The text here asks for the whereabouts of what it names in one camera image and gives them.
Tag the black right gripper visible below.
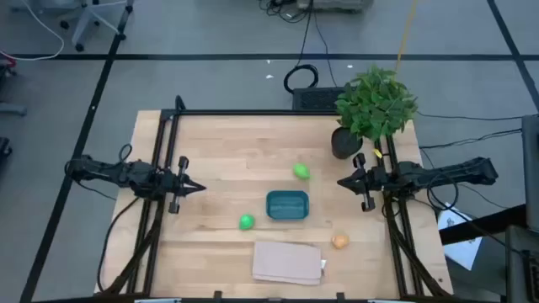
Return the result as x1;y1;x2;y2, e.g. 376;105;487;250
336;152;387;213

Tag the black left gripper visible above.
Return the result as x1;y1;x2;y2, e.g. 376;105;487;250
162;155;207;215

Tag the teal plastic tupperware container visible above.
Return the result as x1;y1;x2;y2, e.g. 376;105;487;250
265;189;311;221

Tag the green plant in black pot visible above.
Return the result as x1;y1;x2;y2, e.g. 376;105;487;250
330;63;419;161

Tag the black vented box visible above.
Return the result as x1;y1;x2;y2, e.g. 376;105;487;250
292;87;350;111

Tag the folded beige towel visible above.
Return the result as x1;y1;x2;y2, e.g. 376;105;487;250
251;240;328;287

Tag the white paper sheet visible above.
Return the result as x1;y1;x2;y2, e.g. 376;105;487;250
437;203;483;271

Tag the black desk beam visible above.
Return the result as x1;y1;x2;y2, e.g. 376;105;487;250
440;204;527;246

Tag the grey device box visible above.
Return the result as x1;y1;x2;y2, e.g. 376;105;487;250
296;0;375;13

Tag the grey cabinet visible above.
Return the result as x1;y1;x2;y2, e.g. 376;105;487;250
520;113;539;232

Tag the dark equipment rack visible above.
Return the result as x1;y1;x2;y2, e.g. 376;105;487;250
504;225;539;303

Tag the grey office chair base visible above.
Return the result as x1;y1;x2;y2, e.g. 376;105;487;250
58;0;136;53

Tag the grey furniture foot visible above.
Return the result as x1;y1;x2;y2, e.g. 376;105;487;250
0;103;29;117

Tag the black aluminium table frame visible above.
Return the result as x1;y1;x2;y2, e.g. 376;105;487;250
94;95;454;303

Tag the coiled black cable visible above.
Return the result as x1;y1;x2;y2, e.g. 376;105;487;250
283;0;321;94

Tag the yellow cable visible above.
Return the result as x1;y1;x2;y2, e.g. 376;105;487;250
394;0;420;72

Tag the white cable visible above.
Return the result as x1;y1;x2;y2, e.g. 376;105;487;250
0;0;66;62

